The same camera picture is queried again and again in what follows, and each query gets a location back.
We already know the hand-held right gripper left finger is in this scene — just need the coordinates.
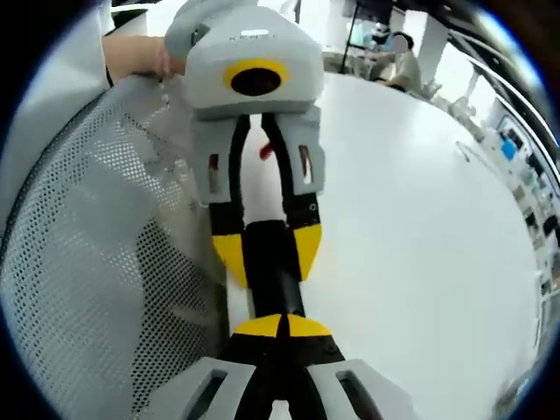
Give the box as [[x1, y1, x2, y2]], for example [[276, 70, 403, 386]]
[[130, 312, 291, 420]]

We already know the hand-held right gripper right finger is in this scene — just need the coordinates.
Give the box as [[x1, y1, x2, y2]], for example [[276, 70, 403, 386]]
[[287, 314, 417, 420]]

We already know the black remote control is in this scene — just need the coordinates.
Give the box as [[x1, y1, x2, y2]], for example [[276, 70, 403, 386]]
[[241, 220, 306, 319]]

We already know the grey mesh office chair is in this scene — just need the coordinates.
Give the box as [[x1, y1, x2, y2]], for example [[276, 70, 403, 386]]
[[0, 73, 233, 420]]

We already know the black tripod stand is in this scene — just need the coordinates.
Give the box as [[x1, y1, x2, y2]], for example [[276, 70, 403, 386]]
[[339, 0, 365, 74]]

